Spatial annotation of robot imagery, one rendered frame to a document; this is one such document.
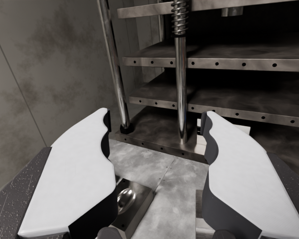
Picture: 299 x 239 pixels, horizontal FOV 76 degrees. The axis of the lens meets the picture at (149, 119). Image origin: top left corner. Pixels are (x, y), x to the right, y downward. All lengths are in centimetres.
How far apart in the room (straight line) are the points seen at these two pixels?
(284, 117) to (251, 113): 13
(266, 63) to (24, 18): 242
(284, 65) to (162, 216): 78
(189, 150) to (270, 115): 44
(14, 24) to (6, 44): 23
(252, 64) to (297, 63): 16
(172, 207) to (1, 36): 229
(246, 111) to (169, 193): 54
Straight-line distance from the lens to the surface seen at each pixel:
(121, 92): 123
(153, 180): 97
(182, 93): 103
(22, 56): 265
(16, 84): 260
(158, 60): 108
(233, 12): 121
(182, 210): 87
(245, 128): 109
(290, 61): 97
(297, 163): 121
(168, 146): 119
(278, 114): 106
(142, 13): 112
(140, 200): 82
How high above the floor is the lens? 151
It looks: 29 degrees down
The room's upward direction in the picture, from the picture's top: 7 degrees counter-clockwise
